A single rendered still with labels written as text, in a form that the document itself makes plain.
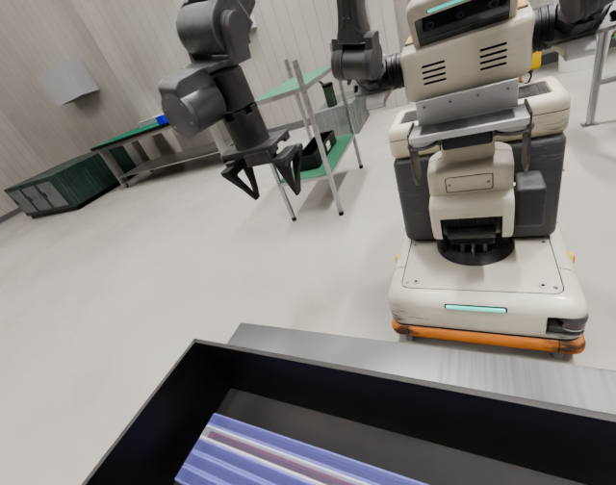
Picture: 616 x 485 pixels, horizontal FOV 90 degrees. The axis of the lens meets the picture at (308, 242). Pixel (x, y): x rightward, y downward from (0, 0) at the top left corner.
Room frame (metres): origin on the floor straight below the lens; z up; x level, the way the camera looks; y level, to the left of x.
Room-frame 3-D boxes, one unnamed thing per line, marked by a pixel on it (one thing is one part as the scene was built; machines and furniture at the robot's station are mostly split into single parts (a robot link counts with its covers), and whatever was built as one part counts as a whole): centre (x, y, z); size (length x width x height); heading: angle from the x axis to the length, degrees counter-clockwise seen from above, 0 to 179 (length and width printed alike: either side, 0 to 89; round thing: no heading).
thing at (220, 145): (6.01, 1.62, 0.50); 2.76 x 1.09 x 1.00; 59
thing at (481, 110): (0.73, -0.47, 0.84); 0.28 x 0.16 x 0.22; 55
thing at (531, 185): (0.80, -0.59, 0.53); 0.28 x 0.27 x 0.25; 55
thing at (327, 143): (2.62, -0.36, 0.41); 0.57 x 0.17 x 0.11; 150
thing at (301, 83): (2.62, -0.36, 0.55); 0.91 x 0.46 x 1.10; 150
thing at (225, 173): (0.53, 0.05, 1.01); 0.07 x 0.07 x 0.09; 55
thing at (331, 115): (4.54, -1.07, 0.40); 0.83 x 0.66 x 0.80; 149
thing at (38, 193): (7.18, 4.10, 0.36); 1.80 x 1.64 x 0.71; 59
